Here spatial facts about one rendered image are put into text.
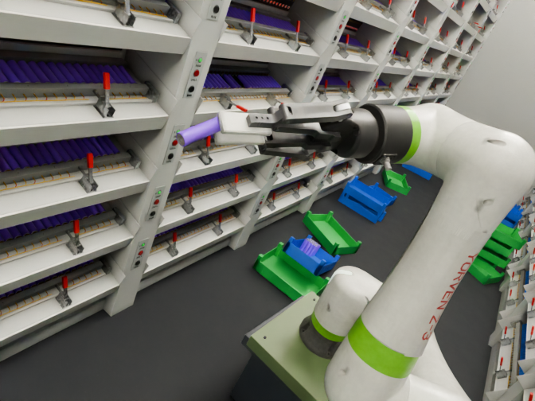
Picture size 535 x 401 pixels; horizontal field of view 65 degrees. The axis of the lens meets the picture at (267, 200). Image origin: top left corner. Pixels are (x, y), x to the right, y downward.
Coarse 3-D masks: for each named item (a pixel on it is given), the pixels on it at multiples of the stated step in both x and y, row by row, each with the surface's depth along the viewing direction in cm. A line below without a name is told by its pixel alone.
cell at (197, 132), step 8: (208, 120) 52; (216, 120) 53; (192, 128) 51; (200, 128) 51; (208, 128) 52; (216, 128) 52; (176, 136) 51; (184, 136) 50; (192, 136) 50; (200, 136) 51; (184, 144) 50
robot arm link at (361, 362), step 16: (352, 336) 71; (368, 336) 67; (336, 352) 74; (352, 352) 69; (368, 352) 67; (384, 352) 66; (336, 368) 71; (352, 368) 69; (368, 368) 67; (384, 368) 66; (400, 368) 66; (336, 384) 71; (352, 384) 68; (368, 384) 67; (384, 384) 67; (400, 384) 68; (336, 400) 71; (352, 400) 69; (368, 400) 68; (384, 400) 68; (400, 400) 69
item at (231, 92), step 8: (232, 88) 133; (240, 88) 137; (248, 88) 141; (256, 88) 145; (264, 88) 149; (272, 88) 153; (280, 88) 158; (208, 96) 123; (216, 96) 127; (232, 96) 134; (256, 96) 144
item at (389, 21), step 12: (360, 0) 171; (372, 0) 179; (384, 0) 204; (360, 12) 161; (372, 12) 171; (384, 12) 188; (396, 12) 202; (372, 24) 178; (384, 24) 188; (396, 24) 199
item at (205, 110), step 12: (216, 60) 137; (228, 60) 142; (276, 72) 165; (288, 84) 164; (288, 96) 163; (300, 96) 162; (204, 108) 119; (216, 108) 124; (252, 108) 138; (264, 108) 144; (276, 108) 151; (192, 120) 116; (204, 120) 121
